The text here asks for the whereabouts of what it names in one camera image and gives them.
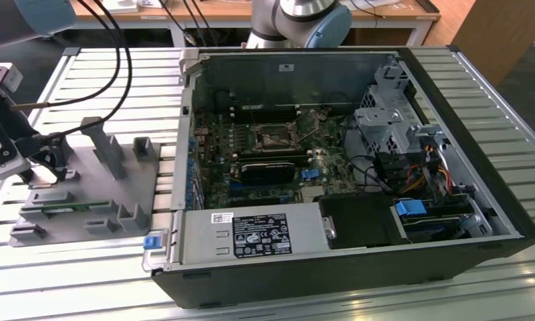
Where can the blue board connector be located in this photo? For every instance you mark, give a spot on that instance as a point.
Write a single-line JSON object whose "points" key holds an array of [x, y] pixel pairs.
{"points": [[309, 175]]}

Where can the green RAM stick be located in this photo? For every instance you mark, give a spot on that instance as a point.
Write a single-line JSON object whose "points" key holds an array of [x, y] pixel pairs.
{"points": [[90, 204]]}

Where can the blue case latch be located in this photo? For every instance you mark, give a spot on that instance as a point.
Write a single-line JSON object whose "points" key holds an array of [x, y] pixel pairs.
{"points": [[152, 243]]}

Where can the white papers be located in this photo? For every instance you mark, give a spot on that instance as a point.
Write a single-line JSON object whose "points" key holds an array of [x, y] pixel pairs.
{"points": [[370, 4]]}

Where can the hard disk in blue carrier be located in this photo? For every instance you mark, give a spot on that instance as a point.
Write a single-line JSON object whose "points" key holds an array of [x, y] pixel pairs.
{"points": [[410, 207]]}

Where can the grey plastic parts rack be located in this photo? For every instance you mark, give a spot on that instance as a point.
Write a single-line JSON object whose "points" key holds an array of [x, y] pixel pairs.
{"points": [[94, 174]]}

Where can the black flat bay cover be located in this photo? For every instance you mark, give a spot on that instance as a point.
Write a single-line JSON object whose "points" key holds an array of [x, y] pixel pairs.
{"points": [[361, 220]]}

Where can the silver finned heat sink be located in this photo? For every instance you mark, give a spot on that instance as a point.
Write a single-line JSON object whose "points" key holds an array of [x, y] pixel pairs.
{"points": [[313, 194]]}

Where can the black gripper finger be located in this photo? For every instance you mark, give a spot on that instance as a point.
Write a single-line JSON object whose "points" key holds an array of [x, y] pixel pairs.
{"points": [[27, 174], [57, 160]]}

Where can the black open PC case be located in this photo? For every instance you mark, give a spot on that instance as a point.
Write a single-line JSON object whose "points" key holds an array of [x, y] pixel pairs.
{"points": [[294, 281]]}

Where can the black graphics card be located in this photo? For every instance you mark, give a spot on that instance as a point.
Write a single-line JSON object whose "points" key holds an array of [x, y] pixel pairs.
{"points": [[267, 174]]}

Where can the CPU socket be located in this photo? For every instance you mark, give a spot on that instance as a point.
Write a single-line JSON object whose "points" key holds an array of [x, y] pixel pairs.
{"points": [[274, 142]]}

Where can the grey power supply unit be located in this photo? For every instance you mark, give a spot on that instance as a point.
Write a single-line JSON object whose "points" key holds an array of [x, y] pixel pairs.
{"points": [[204, 234]]}

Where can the silver metal drive cage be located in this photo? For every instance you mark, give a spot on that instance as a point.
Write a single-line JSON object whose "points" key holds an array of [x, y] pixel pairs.
{"points": [[379, 117]]}

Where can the wooden cabinet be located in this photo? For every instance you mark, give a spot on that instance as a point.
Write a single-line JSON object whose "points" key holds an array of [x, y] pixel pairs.
{"points": [[495, 33]]}

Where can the black RAM slot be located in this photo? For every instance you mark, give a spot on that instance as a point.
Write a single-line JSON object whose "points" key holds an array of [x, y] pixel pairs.
{"points": [[272, 160], [272, 154]]}

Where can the green motherboard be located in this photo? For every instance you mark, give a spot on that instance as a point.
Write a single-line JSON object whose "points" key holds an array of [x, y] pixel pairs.
{"points": [[330, 160]]}

